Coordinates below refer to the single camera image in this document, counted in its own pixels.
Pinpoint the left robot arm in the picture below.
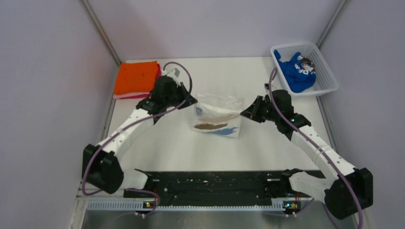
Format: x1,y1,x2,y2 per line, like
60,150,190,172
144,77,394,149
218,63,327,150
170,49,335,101
82,75,198,197

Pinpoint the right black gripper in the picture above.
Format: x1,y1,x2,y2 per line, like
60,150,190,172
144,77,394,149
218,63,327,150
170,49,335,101
241,95,280,124

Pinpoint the white plastic basket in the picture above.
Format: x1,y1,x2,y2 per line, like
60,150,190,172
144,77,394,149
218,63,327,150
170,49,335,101
270,42,339,97

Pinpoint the corner metal post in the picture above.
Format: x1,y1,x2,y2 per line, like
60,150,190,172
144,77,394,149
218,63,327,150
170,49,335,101
79,0,121,66
316,0,351,49

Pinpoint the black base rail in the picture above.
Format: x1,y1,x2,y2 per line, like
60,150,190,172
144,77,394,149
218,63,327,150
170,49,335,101
123,170,307,207

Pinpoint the left corner metal post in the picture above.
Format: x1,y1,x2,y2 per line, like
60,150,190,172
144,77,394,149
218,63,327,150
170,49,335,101
79,0,121,66

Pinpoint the aluminium frame rail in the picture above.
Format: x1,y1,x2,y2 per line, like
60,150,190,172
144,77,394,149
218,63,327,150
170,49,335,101
68,197,358,229

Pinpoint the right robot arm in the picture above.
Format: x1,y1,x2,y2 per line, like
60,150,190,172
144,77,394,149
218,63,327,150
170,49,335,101
240,90,373,219

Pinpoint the white t-shirt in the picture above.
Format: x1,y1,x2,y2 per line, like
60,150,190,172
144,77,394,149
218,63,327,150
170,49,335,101
190,93,245,138

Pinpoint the folded orange t-shirt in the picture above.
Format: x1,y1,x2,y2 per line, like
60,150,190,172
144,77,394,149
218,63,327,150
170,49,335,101
113,61,160,96

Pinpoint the right corner metal post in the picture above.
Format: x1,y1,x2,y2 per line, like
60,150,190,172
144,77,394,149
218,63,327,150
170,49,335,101
316,0,351,49

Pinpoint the blue t-shirt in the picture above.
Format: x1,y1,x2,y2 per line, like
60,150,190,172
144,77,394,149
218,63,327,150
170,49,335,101
274,50,317,93

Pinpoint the folded pink t-shirt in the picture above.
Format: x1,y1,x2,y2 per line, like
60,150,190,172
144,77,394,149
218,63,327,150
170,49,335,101
113,64,162,101

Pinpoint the white slotted cable duct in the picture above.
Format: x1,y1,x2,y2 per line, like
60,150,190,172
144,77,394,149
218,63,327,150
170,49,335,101
87,200,298,212

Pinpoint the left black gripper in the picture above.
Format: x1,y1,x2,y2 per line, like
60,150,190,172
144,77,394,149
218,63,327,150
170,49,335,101
164,82,197,110

